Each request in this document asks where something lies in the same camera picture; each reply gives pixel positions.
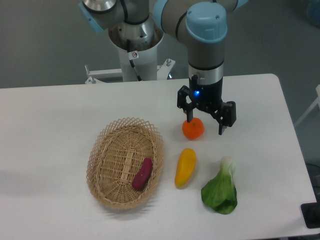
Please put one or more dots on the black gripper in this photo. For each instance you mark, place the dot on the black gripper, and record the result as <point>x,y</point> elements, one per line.
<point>208,97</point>

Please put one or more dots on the purple sweet potato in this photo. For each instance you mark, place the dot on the purple sweet potato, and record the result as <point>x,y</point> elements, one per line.
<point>143,175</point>

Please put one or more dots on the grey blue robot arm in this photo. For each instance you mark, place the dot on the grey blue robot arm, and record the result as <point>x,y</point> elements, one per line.
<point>200,25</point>

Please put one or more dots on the woven wicker basket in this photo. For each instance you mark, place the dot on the woven wicker basket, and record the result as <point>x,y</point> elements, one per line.
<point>117,156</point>

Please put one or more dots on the orange tangerine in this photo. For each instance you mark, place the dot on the orange tangerine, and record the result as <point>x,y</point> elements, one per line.
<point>194,129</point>

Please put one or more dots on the yellow mango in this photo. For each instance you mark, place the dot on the yellow mango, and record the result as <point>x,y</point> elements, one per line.
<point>185,167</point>

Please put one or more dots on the green bok choy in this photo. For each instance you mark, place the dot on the green bok choy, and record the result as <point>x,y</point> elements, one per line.
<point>220,193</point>

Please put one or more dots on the black box at table edge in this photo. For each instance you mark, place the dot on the black box at table edge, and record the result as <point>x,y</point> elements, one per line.
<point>311,214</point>

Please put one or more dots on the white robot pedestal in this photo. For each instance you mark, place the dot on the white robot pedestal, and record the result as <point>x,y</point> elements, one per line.
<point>137,47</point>

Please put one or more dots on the white frame at right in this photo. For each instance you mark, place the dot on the white frame at right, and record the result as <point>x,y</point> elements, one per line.
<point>313,105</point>

